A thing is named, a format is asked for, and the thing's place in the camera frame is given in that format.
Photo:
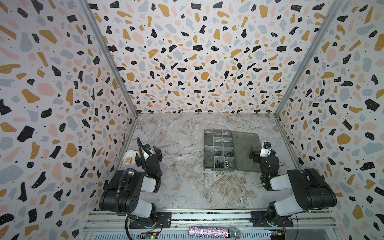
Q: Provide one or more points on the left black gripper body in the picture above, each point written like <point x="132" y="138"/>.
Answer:
<point x="158" y="176"/>

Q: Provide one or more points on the grey compartment organizer box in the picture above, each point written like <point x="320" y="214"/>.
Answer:
<point x="235" y="146"/>

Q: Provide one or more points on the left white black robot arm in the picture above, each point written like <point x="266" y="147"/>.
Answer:
<point x="122" y="195"/>

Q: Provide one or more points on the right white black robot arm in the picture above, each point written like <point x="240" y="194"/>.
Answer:
<point x="310" y="190"/>

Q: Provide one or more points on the white square container orange label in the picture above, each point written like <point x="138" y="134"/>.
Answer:
<point x="129" y="157"/>

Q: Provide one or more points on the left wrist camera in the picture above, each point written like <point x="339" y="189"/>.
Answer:
<point x="147" y="151"/>

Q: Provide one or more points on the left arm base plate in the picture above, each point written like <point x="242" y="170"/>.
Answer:
<point x="160" y="220"/>

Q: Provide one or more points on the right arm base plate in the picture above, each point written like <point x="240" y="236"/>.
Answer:
<point x="264" y="219"/>

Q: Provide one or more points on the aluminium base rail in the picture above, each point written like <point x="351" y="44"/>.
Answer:
<point x="313" y="225"/>

